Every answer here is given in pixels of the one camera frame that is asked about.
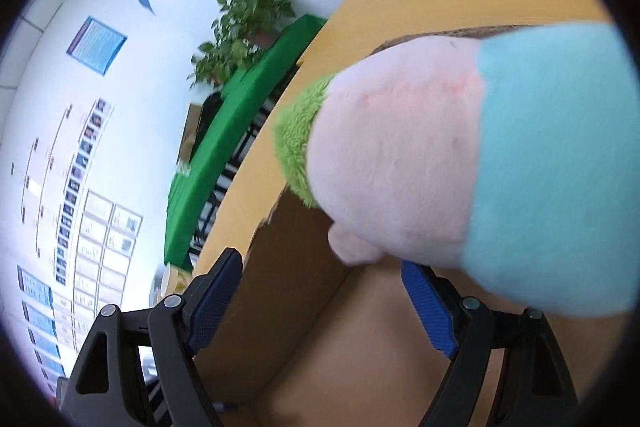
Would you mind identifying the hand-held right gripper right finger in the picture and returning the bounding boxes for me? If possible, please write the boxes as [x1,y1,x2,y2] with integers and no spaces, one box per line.
[401,261,581,427]

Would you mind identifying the row of blue wall posters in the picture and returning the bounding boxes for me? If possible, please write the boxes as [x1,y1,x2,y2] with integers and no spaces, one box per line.
[16,264,68,395]

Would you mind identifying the group of white wall papers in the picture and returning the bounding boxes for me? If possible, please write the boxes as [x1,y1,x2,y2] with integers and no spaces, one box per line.
[52,189,143,350]

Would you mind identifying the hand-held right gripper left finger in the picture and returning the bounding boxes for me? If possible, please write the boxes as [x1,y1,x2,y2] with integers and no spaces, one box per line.
[59,248,244,427]

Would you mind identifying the green cloth table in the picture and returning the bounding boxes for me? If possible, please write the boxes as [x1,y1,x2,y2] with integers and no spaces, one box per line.
[164,14,328,272]

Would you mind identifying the cardboard box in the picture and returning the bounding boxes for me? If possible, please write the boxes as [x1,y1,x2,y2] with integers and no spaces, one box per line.
[192,23,546,427]

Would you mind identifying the blue framed wall poster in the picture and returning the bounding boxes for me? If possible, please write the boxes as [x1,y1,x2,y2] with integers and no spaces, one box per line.
[66,16,127,76]

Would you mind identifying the pink plush toy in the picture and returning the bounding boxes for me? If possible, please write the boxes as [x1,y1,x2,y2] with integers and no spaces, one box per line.
[272,23,640,319]

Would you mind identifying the wall photo chart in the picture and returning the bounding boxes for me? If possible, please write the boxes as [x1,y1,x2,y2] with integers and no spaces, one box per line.
[10,98,112,285]

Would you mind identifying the potted green plant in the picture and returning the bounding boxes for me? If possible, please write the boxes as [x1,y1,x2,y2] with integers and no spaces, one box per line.
[187,0,297,88]

